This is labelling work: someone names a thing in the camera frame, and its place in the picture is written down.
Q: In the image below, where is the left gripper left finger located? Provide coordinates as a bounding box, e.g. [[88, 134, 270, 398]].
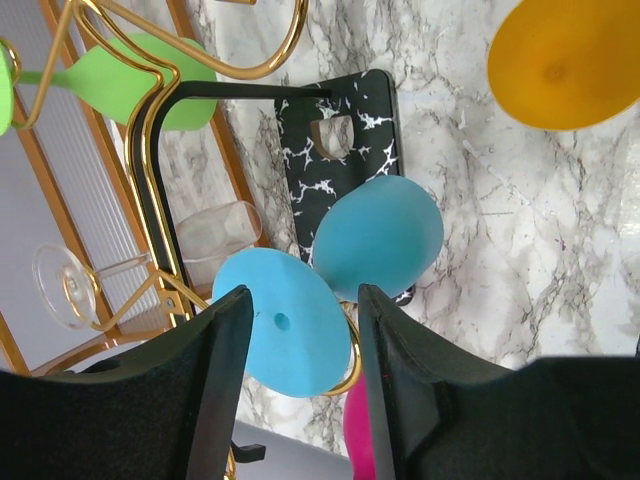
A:
[[1, 286, 254, 479]]

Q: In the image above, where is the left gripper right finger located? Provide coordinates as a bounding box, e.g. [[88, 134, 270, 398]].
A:
[[358, 285, 639, 479]]

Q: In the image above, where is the pink plastic wine glass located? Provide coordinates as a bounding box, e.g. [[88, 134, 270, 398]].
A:
[[343, 375, 376, 480]]

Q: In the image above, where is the clear short wine glass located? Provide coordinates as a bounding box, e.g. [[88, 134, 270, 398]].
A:
[[32, 200, 263, 332]]

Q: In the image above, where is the blue plastic wine glass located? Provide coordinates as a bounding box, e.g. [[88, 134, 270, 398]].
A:
[[212, 175, 444, 398]]

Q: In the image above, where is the green plastic wine glass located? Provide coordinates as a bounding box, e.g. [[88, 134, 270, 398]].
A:
[[0, 32, 219, 137]]

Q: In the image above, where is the yellow plastic wine glass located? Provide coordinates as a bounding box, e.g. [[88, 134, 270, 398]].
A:
[[487, 1, 639, 131]]

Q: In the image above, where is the orange wooden shelf rack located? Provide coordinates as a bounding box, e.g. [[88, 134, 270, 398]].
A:
[[0, 0, 266, 376]]

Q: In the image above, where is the gold wine glass rack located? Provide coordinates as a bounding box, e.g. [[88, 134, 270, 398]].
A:
[[0, 0, 419, 480]]

